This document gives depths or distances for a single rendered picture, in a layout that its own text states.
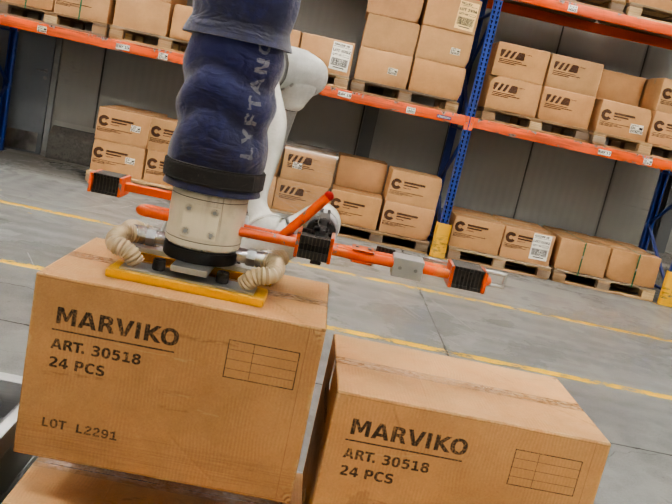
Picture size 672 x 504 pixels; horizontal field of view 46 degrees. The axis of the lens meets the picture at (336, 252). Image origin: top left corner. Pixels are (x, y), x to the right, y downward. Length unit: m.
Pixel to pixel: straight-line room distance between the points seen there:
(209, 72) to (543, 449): 1.06
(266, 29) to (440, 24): 7.36
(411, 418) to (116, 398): 0.62
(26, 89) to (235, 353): 9.34
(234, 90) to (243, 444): 0.74
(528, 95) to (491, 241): 1.67
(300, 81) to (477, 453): 1.24
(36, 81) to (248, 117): 9.17
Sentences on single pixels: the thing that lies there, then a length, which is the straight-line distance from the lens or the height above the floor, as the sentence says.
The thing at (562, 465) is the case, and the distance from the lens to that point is 1.83.
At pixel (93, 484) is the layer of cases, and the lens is 2.02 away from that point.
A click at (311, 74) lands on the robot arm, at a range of 2.46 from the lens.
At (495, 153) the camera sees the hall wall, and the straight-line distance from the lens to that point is 10.46.
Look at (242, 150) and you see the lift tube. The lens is 1.70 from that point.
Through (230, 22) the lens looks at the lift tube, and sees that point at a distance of 1.69.
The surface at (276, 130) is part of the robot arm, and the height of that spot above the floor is 1.40.
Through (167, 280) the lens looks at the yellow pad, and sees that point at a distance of 1.72.
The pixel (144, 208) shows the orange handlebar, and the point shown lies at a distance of 1.82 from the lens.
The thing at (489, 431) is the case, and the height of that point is 0.92.
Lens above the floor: 1.54
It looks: 11 degrees down
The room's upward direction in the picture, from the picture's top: 12 degrees clockwise
